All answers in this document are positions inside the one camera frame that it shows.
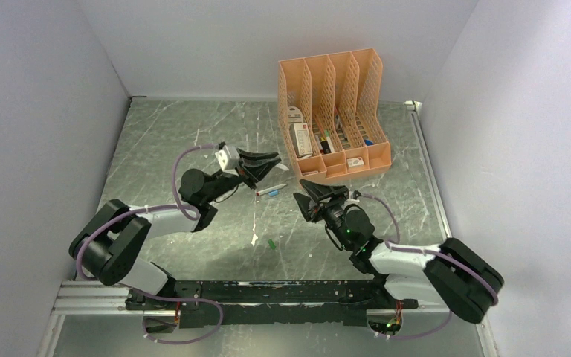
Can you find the white red box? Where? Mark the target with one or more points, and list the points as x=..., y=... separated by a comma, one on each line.
x=302, y=144

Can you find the orange plastic file organizer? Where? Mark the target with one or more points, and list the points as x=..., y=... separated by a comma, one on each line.
x=350, y=80

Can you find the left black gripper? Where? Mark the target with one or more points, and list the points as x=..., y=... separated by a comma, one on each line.
x=253, y=167

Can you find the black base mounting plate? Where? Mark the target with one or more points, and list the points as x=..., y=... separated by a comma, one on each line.
x=271, y=316

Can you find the grey stationery blister pack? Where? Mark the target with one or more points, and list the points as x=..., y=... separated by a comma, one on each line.
x=294, y=115

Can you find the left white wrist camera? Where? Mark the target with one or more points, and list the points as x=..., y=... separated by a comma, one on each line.
x=228, y=159

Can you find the pens in organizer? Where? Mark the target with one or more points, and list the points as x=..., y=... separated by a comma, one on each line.
x=324, y=137

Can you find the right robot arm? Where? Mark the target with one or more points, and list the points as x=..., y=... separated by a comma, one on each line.
x=449, y=273

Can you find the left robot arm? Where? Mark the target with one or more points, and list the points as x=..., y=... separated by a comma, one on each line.
x=109, y=245

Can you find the aluminium frame rail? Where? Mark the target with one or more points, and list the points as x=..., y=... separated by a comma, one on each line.
x=93, y=298

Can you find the white corner bracket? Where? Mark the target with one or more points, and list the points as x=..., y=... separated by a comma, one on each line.
x=413, y=106

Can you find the white grey pen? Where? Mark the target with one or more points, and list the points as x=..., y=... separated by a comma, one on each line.
x=270, y=189

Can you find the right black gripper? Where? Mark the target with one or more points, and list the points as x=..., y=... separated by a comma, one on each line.
x=312, y=206

